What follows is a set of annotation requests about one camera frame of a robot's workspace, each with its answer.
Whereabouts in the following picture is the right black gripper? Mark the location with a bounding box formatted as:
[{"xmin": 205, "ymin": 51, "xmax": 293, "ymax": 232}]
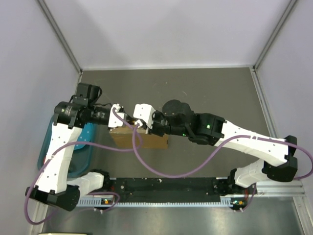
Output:
[{"xmin": 142, "ymin": 111, "xmax": 190, "ymax": 138}]

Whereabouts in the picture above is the brown cardboard express box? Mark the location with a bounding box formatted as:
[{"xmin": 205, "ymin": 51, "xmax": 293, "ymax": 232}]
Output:
[{"xmin": 109, "ymin": 126, "xmax": 169, "ymax": 149}]

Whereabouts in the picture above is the yellow utility knife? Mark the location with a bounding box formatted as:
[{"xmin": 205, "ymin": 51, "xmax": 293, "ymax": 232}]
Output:
[{"xmin": 128, "ymin": 117, "xmax": 136, "ymax": 125}]

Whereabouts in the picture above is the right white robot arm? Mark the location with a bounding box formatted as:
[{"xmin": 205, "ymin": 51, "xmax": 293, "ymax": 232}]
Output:
[{"xmin": 134, "ymin": 100, "xmax": 298, "ymax": 194}]

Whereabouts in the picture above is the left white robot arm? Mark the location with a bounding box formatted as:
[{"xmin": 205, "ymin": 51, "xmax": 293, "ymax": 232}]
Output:
[{"xmin": 25, "ymin": 83, "xmax": 128, "ymax": 211}]

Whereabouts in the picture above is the blue perforated plate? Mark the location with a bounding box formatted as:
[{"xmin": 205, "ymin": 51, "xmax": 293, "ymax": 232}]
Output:
[{"xmin": 77, "ymin": 123, "xmax": 95, "ymax": 142}]

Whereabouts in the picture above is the teal plastic bin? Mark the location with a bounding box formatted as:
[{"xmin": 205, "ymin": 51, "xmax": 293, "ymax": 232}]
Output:
[{"xmin": 37, "ymin": 118, "xmax": 93, "ymax": 178}]

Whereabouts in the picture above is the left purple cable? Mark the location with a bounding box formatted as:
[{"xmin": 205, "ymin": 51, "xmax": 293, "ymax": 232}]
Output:
[{"xmin": 24, "ymin": 107, "xmax": 144, "ymax": 225}]

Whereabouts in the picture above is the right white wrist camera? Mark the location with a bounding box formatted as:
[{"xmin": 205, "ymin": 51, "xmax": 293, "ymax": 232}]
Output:
[{"xmin": 133, "ymin": 103, "xmax": 156, "ymax": 129}]

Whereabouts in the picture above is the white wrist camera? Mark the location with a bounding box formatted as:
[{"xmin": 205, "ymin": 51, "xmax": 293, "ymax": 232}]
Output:
[
  {"xmin": 107, "ymin": 103, "xmax": 128, "ymax": 129},
  {"xmin": 133, "ymin": 103, "xmax": 156, "ymax": 129}
]

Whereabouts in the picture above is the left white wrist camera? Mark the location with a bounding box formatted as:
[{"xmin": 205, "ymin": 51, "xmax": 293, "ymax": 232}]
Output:
[{"xmin": 107, "ymin": 103, "xmax": 128, "ymax": 129}]

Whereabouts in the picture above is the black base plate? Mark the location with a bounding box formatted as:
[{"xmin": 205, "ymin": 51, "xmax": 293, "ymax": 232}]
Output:
[{"xmin": 83, "ymin": 176, "xmax": 255, "ymax": 203}]

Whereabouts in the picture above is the grey cable duct rail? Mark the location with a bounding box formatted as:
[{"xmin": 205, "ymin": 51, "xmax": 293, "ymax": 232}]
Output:
[{"xmin": 76, "ymin": 197, "xmax": 234, "ymax": 208}]

